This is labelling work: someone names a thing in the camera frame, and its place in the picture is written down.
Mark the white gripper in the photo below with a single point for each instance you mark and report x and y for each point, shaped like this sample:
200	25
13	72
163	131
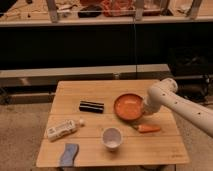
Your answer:
150	106

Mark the orange ceramic bowl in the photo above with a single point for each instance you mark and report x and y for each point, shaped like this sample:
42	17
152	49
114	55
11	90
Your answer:
128	107

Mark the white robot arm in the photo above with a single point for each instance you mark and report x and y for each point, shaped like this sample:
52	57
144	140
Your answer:
163	93

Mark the orange carrot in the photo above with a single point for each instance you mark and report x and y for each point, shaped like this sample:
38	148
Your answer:
146	128

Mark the wooden table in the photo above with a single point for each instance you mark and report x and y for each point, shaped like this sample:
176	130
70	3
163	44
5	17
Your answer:
163	147

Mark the white cup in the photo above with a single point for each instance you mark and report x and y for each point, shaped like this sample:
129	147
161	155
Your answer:
112	138

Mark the black rectangular box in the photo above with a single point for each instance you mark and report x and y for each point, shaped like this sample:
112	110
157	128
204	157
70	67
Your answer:
91	107

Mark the white plastic bottle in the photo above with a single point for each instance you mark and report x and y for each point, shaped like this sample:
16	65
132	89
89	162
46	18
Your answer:
65	128

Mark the blue sponge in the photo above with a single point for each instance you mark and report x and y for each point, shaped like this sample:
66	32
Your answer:
68	156

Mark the red cloth on shelf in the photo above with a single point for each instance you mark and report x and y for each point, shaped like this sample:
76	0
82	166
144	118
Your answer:
117	8

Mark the black object on shelf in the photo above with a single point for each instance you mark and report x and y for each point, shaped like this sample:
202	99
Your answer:
90	11

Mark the long wooden bench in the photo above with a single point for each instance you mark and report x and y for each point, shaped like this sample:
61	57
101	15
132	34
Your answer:
51	76

